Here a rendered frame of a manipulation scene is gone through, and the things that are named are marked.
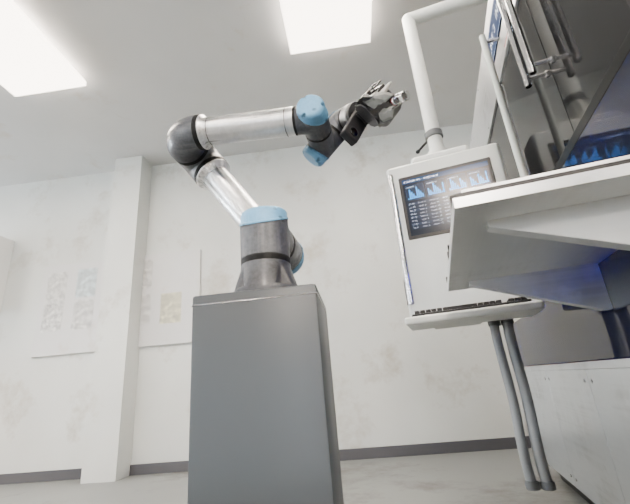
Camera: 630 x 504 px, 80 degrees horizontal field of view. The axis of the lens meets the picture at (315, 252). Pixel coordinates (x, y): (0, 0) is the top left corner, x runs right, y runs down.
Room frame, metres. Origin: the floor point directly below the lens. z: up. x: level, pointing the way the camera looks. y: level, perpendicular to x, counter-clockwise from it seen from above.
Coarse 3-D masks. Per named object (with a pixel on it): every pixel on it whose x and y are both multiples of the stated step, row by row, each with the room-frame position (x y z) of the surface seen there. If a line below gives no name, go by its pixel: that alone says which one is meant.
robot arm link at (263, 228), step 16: (256, 208) 0.79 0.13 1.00; (272, 208) 0.80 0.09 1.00; (240, 224) 0.82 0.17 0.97; (256, 224) 0.79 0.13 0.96; (272, 224) 0.80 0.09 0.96; (240, 240) 0.83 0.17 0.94; (256, 240) 0.79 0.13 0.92; (272, 240) 0.79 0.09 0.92; (288, 240) 0.84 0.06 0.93; (288, 256) 0.83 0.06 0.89
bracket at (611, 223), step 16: (560, 208) 0.61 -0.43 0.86; (576, 208) 0.60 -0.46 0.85; (592, 208) 0.60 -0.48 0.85; (608, 208) 0.59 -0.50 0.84; (624, 208) 0.58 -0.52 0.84; (496, 224) 0.64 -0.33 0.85; (512, 224) 0.63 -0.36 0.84; (528, 224) 0.62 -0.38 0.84; (544, 224) 0.62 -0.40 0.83; (560, 224) 0.61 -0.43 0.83; (576, 224) 0.61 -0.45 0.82; (592, 224) 0.60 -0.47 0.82; (608, 224) 0.59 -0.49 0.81; (624, 224) 0.59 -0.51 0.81; (560, 240) 0.63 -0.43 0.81; (576, 240) 0.62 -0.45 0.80; (592, 240) 0.60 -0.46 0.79; (608, 240) 0.59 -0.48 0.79; (624, 240) 0.59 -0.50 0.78
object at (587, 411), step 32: (544, 384) 1.99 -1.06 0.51; (576, 384) 1.51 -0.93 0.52; (608, 384) 1.22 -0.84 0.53; (544, 416) 2.17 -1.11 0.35; (576, 416) 1.62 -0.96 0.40; (608, 416) 1.30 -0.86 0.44; (544, 448) 2.37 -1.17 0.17; (576, 448) 1.74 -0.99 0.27; (608, 448) 1.38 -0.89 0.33; (576, 480) 1.87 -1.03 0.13; (608, 480) 1.47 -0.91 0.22
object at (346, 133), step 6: (354, 114) 0.81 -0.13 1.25; (348, 120) 0.82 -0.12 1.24; (354, 120) 0.81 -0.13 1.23; (360, 120) 0.82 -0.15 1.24; (348, 126) 0.79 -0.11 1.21; (354, 126) 0.81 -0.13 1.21; (360, 126) 0.82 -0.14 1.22; (342, 132) 0.80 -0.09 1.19; (348, 132) 0.79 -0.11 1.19; (354, 132) 0.80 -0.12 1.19; (360, 132) 0.82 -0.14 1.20; (348, 138) 0.80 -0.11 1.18; (354, 138) 0.80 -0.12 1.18; (354, 144) 0.82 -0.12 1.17
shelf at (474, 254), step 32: (512, 192) 0.55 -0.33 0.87; (544, 192) 0.54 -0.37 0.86; (576, 192) 0.55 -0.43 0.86; (608, 192) 0.56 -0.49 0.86; (480, 224) 0.66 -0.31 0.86; (480, 256) 0.87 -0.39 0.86; (512, 256) 0.89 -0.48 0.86; (544, 256) 0.92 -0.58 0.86; (576, 256) 0.94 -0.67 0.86; (608, 256) 0.97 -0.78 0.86; (448, 288) 1.20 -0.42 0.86
